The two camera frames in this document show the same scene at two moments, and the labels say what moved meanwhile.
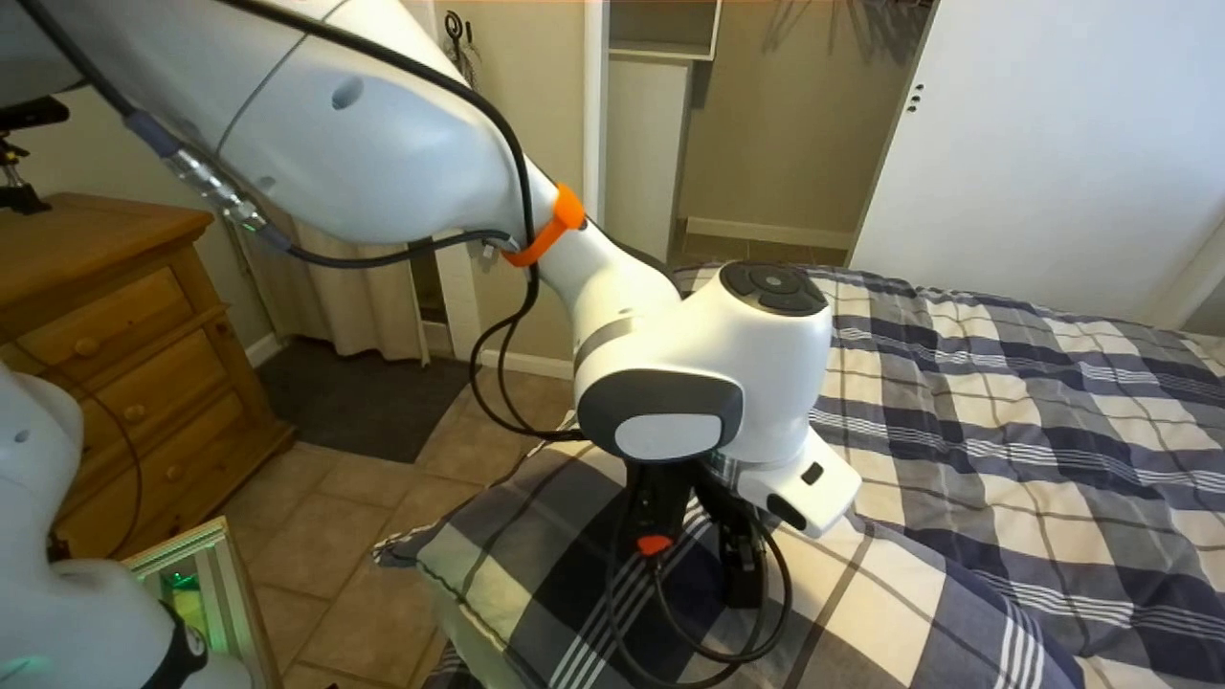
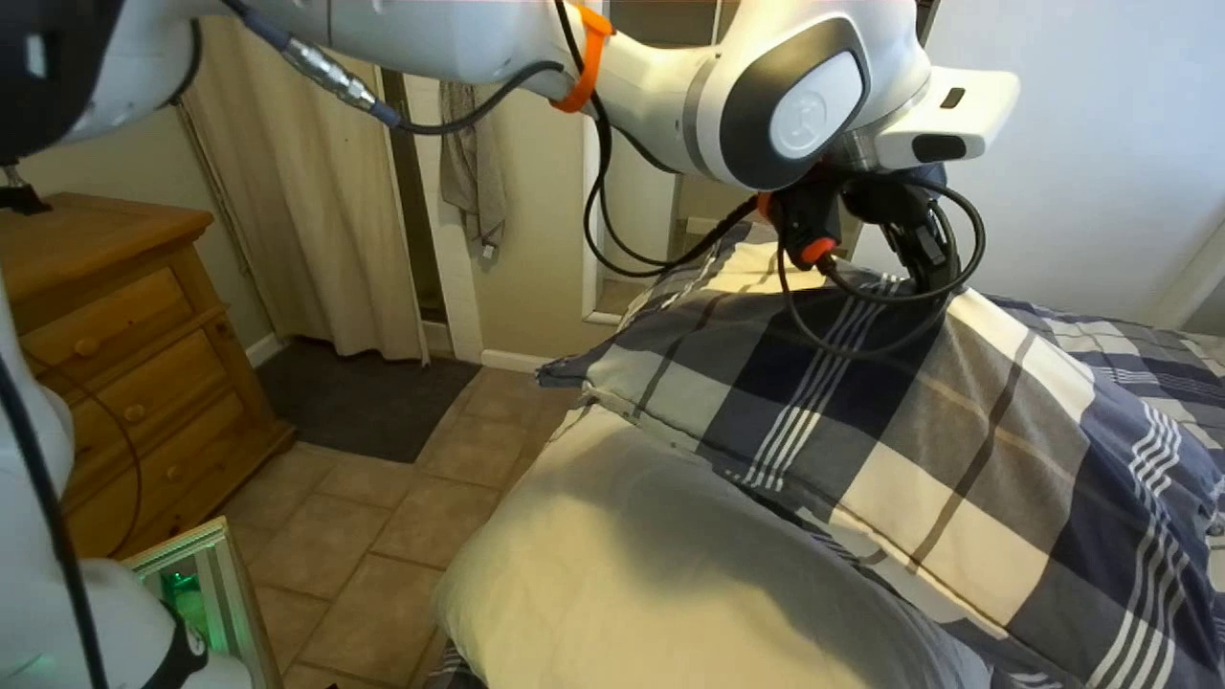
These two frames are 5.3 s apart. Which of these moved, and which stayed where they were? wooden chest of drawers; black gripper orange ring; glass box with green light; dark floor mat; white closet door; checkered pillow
Moved: checkered pillow; black gripper orange ring
Stayed: glass box with green light; wooden chest of drawers; dark floor mat; white closet door
